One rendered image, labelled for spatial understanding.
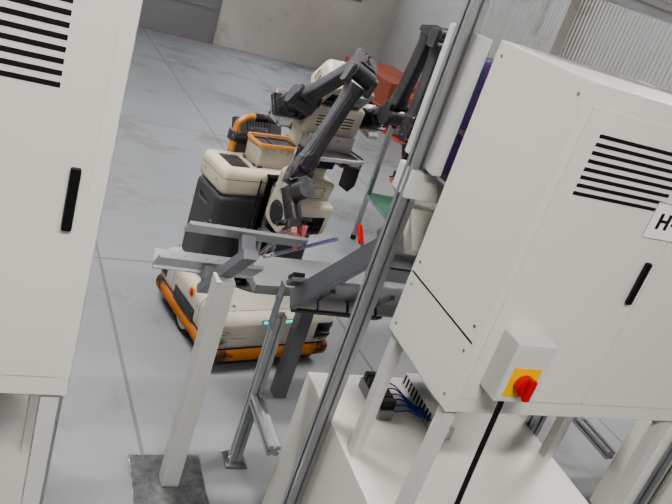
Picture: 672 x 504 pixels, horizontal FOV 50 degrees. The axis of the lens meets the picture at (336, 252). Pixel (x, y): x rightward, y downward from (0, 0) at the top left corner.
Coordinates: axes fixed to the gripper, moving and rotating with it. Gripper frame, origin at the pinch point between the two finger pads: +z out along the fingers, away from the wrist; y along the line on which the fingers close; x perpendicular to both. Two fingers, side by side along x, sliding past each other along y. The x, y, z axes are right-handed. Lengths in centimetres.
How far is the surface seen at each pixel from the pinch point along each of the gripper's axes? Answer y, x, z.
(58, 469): -70, 54, 61
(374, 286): -6, -50, 16
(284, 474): -11, 8, 70
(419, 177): -1, -69, -8
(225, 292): -26.6, -1.7, 11.4
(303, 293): 0.9, 1.9, 14.5
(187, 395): -35, 21, 41
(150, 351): -21, 108, 29
